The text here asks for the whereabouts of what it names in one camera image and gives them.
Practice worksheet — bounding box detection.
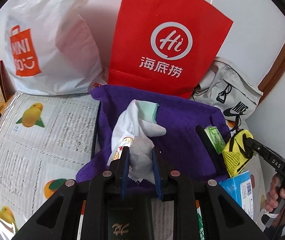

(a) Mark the white plastic shopping bag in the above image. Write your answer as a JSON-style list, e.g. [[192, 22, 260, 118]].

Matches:
[[4, 0, 108, 96]]

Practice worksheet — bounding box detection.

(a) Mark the yellow mesh armband pouch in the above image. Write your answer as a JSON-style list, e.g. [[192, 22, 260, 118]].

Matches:
[[195, 126, 254, 178]]

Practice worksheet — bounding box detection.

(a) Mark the brown wooden door frame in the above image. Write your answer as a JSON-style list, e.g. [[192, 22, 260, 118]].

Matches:
[[257, 27, 285, 98]]

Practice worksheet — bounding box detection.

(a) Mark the purple fabric tray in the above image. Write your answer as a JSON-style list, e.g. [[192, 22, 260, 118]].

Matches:
[[76, 85, 231, 188]]

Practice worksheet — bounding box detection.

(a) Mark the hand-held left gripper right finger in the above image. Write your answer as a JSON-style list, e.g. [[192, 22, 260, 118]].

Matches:
[[152, 147, 261, 240]]

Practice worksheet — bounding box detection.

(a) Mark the white sock with mint cuff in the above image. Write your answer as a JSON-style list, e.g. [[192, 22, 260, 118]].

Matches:
[[112, 100, 167, 140]]

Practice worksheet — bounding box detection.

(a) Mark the fruit print tablecloth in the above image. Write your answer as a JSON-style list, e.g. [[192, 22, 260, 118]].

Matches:
[[0, 90, 268, 240]]

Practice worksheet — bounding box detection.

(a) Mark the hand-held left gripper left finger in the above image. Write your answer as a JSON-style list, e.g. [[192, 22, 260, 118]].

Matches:
[[17, 147, 131, 240]]

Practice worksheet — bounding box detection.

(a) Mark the red paper bag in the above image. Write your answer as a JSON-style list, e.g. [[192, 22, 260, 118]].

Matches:
[[107, 0, 234, 99]]

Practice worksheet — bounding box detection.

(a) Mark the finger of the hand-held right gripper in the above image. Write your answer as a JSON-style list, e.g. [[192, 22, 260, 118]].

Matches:
[[243, 138, 268, 159]]

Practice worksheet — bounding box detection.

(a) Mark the blue tissue box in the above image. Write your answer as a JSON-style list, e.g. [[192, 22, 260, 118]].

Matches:
[[219, 170, 258, 230]]

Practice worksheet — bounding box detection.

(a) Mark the person's right hand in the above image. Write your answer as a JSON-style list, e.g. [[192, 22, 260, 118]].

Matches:
[[264, 174, 285, 214]]

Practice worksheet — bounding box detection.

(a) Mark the fruit print wipe packet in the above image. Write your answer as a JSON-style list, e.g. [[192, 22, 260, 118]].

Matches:
[[107, 130, 136, 167]]

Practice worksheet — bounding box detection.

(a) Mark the grey waist bag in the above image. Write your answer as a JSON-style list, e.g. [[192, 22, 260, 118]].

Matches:
[[190, 57, 264, 121]]

